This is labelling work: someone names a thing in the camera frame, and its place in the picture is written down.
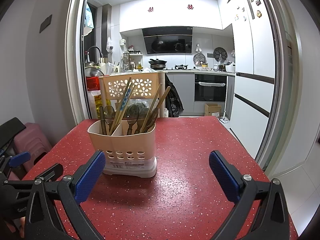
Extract blue patterned chopstick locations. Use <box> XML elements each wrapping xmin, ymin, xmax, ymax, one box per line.
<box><xmin>114</xmin><ymin>84</ymin><xmax>135</xmax><ymax>130</ymax></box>

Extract patterned wooden chopstick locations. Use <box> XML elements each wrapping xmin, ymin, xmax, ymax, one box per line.
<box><xmin>109</xmin><ymin>77</ymin><xmax>132</xmax><ymax>133</ymax></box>

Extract sliding glass door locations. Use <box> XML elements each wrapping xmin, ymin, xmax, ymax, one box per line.
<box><xmin>255</xmin><ymin>0</ymin><xmax>308</xmax><ymax>178</ymax></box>

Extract cardboard box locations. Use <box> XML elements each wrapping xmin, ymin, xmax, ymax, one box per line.
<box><xmin>204</xmin><ymin>103</ymin><xmax>222</xmax><ymax>117</ymax></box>

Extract grey kitchen counter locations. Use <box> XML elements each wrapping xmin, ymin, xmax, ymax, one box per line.
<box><xmin>165</xmin><ymin>69</ymin><xmax>235</xmax><ymax>117</ymax></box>

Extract black hanging bag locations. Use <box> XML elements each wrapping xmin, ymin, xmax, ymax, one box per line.
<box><xmin>165</xmin><ymin>76</ymin><xmax>184</xmax><ymax>117</ymax></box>

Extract red plastic basket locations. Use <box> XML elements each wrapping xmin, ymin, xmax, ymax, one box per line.
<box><xmin>86</xmin><ymin>76</ymin><xmax>103</xmax><ymax>90</ymax></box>

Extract black range hood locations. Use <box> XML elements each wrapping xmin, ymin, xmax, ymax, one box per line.
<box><xmin>142</xmin><ymin>27</ymin><xmax>193</xmax><ymax>55</ymax></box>

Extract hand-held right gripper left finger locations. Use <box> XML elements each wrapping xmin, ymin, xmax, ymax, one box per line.
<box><xmin>24</xmin><ymin>151</ymin><xmax>107</xmax><ymax>240</ymax></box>

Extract beige flower-cutout storage rack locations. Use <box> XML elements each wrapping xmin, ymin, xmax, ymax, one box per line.
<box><xmin>98</xmin><ymin>71</ymin><xmax>167</xmax><ymax>118</ymax></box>

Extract white refrigerator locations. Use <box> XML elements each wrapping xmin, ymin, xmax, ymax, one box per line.
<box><xmin>229</xmin><ymin>0</ymin><xmax>275</xmax><ymax>158</ymax></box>

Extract smoky spoon grey handle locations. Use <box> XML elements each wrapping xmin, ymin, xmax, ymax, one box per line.
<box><xmin>104</xmin><ymin>105</ymin><xmax>116</xmax><ymax>135</ymax></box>
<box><xmin>147</xmin><ymin>107</ymin><xmax>159</xmax><ymax>130</ymax></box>

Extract dark wall switch panel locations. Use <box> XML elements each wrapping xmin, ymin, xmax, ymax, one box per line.
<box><xmin>39</xmin><ymin>14</ymin><xmax>53</xmax><ymax>33</ymax></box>

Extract curved kitchen faucet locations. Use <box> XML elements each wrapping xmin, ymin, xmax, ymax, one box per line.
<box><xmin>87</xmin><ymin>46</ymin><xmax>104</xmax><ymax>63</ymax></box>

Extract black built-in oven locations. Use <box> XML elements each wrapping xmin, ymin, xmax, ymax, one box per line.
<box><xmin>194</xmin><ymin>74</ymin><xmax>228</xmax><ymax>103</ymax></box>

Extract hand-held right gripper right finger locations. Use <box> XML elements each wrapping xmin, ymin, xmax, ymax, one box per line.
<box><xmin>209</xmin><ymin>150</ymin><xmax>290</xmax><ymax>240</ymax></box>

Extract plain wooden chopstick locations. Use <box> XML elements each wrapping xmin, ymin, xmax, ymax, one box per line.
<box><xmin>146</xmin><ymin>86</ymin><xmax>171</xmax><ymax>132</ymax></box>
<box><xmin>140</xmin><ymin>83</ymin><xmax>163</xmax><ymax>133</ymax></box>
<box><xmin>117</xmin><ymin>85</ymin><xmax>137</xmax><ymax>128</ymax></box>

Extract white wall cabinets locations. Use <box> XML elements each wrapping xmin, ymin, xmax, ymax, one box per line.
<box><xmin>119</xmin><ymin>0</ymin><xmax>223</xmax><ymax>33</ymax></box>

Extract white floor mop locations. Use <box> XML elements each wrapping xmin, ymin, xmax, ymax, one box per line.
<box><xmin>220</xmin><ymin>75</ymin><xmax>230</xmax><ymax>123</ymax></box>

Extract steel basin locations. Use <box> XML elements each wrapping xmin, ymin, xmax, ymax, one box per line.
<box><xmin>84</xmin><ymin>66</ymin><xmax>105</xmax><ymax>78</ymax></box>

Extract beige plastic utensil holder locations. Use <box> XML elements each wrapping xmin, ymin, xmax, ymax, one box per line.
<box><xmin>87</xmin><ymin>119</ymin><xmax>158</xmax><ymax>178</ymax></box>

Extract dark round steamer tray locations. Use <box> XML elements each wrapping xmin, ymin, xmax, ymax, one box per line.
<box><xmin>213</xmin><ymin>47</ymin><xmax>228</xmax><ymax>62</ymax></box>

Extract yellow oil bottle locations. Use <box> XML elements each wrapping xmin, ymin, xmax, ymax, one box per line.
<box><xmin>95</xmin><ymin>94</ymin><xmax>112</xmax><ymax>118</ymax></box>

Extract round metal strainer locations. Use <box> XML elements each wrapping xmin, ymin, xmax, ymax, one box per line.
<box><xmin>193</xmin><ymin>53</ymin><xmax>207</xmax><ymax>67</ymax></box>

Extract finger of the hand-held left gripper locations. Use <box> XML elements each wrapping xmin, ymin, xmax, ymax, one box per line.
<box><xmin>0</xmin><ymin>151</ymin><xmax>32</xmax><ymax>180</ymax></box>
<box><xmin>34</xmin><ymin>163</ymin><xmax>64</xmax><ymax>183</ymax></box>

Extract black wok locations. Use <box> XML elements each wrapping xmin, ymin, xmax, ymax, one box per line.
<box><xmin>148</xmin><ymin>58</ymin><xmax>168</xmax><ymax>68</ymax></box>

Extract black chair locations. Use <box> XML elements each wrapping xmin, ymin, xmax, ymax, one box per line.
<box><xmin>0</xmin><ymin>117</ymin><xmax>27</xmax><ymax>143</ymax></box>

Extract white spice rack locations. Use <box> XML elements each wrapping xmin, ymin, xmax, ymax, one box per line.
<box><xmin>122</xmin><ymin>51</ymin><xmax>143</xmax><ymax>72</ymax></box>

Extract pink plastic stool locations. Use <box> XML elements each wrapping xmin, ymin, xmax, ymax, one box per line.
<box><xmin>14</xmin><ymin>122</ymin><xmax>53</xmax><ymax>173</ymax></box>

